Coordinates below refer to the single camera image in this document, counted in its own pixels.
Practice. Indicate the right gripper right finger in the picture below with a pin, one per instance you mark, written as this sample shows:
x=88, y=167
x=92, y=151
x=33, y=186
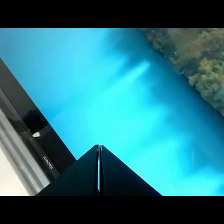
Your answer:
x=123, y=176

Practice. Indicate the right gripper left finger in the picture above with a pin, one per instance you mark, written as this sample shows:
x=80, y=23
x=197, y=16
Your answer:
x=76, y=176

